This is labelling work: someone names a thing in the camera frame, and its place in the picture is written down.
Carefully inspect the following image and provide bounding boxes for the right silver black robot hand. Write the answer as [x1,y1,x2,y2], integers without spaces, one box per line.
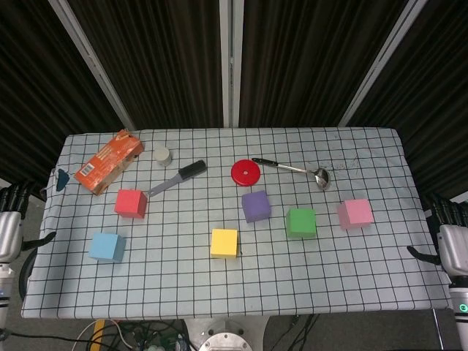
[407,193,468,273]

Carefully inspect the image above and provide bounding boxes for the pink foam cube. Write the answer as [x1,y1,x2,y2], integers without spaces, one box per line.
[337,198,374,230]

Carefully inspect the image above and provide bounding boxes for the grey brush black bristles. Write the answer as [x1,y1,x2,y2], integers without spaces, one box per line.
[147,159,208,197]

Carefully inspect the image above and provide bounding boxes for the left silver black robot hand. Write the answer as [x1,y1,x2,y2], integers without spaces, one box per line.
[0,182,57,263]

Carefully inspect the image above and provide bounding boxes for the metal robot base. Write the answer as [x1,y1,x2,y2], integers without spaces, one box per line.
[184,316,271,351]

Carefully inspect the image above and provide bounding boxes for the white partition post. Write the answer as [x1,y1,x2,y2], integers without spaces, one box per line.
[338,0,429,127]
[218,0,245,128]
[49,0,136,131]

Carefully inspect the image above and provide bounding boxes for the checkered light blue tablecloth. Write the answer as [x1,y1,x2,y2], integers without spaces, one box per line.
[20,127,453,319]

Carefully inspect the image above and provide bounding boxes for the purple foam cube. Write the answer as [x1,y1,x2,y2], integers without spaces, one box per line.
[241,190,272,224]

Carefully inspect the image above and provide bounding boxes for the black floor cable bundle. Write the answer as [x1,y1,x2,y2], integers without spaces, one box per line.
[105,317,191,351]
[284,314,321,351]

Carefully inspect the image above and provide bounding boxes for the green foam cube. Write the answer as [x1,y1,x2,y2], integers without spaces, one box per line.
[285,208,317,240]

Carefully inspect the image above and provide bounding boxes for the orange cardboard box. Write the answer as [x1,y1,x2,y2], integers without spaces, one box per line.
[74,129,145,197]

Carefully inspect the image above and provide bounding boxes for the red foam cube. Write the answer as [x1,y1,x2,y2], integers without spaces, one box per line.
[114,189,148,219]

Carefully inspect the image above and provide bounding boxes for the dark blue clip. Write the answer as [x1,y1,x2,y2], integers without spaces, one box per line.
[54,168,71,192]

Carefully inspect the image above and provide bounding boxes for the yellow foam cube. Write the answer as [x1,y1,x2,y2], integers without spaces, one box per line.
[210,228,241,260]

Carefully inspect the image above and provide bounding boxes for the dark pleated curtain panel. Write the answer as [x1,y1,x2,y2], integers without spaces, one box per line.
[67,0,224,130]
[0,0,124,198]
[345,0,468,198]
[239,0,409,128]

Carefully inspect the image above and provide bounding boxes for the steel ladle black handle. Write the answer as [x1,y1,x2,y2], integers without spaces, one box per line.
[251,157,331,191]

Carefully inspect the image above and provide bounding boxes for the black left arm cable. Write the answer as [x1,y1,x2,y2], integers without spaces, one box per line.
[0,328,98,347]

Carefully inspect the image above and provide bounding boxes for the blue foam cube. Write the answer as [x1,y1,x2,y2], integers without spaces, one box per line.
[88,233,127,263]

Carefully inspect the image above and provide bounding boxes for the red plastic disc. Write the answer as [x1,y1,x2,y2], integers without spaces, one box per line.
[230,159,262,187]

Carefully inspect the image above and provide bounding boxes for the small white jar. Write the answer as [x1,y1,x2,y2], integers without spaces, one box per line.
[153,146,173,167]

